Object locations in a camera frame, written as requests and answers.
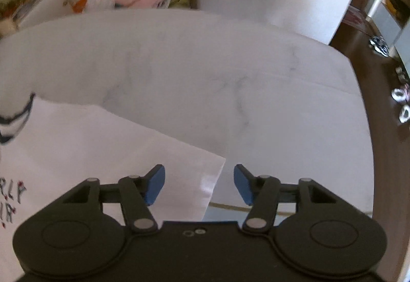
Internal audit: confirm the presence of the yellow black bag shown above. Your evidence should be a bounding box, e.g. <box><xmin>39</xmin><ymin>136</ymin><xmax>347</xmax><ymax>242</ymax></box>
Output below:
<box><xmin>384</xmin><ymin>0</ymin><xmax>410</xmax><ymax>15</ymax></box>

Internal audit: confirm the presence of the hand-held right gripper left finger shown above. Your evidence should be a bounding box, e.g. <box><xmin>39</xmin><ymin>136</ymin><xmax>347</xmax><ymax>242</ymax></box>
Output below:
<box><xmin>62</xmin><ymin>164</ymin><xmax>166</xmax><ymax>233</ymax></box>

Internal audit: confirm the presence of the white printed t-shirt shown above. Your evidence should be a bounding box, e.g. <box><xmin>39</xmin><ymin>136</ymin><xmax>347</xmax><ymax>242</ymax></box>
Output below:
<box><xmin>0</xmin><ymin>93</ymin><xmax>227</xmax><ymax>270</ymax></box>

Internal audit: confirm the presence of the reddish doormat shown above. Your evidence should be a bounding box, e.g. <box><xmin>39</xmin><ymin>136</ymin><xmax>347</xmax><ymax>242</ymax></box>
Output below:
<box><xmin>342</xmin><ymin>6</ymin><xmax>376</xmax><ymax>33</ymax></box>

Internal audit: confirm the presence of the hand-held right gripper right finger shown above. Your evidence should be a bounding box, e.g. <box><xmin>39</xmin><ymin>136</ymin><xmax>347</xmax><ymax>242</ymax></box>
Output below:
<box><xmin>233</xmin><ymin>164</ymin><xmax>337</xmax><ymax>233</ymax></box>

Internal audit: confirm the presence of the orange white bag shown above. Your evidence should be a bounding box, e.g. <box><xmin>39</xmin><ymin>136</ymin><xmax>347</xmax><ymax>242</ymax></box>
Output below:
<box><xmin>72</xmin><ymin>0</ymin><xmax>116</xmax><ymax>14</ymax></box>

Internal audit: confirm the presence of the white wardrobe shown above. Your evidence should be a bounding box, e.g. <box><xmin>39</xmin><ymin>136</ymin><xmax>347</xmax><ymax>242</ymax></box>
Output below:
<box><xmin>368</xmin><ymin>0</ymin><xmax>410</xmax><ymax>56</ymax></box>

